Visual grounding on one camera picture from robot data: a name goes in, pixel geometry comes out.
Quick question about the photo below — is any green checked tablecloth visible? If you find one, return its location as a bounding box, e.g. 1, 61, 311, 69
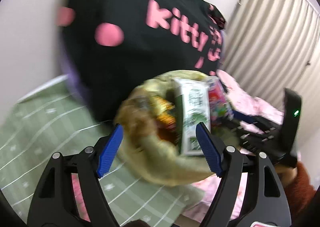
0, 76, 205, 227

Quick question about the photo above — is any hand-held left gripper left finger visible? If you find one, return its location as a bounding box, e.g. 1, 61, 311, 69
27, 123, 124, 227

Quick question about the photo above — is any pink blanket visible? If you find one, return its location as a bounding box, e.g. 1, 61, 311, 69
71, 70, 285, 221

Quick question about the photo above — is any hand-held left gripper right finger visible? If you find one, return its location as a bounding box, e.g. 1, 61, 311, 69
196, 121, 292, 227

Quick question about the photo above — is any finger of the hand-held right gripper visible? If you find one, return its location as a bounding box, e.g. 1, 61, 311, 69
232, 110, 285, 134
234, 123, 283, 155

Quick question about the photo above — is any beige curtain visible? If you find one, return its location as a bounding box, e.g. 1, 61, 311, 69
220, 0, 320, 127

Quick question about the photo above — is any red pink snack packet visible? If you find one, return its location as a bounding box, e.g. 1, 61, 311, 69
206, 77, 234, 125

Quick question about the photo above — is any person's right forearm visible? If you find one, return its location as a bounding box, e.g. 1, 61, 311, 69
275, 161, 317, 217

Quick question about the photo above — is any yellow plastic bag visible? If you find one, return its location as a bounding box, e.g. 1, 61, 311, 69
114, 70, 240, 187

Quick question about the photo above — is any yellow snack wrapper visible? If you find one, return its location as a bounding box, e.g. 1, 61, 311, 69
150, 96, 178, 130

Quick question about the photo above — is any green milk carton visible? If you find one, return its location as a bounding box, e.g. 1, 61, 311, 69
173, 78, 212, 157

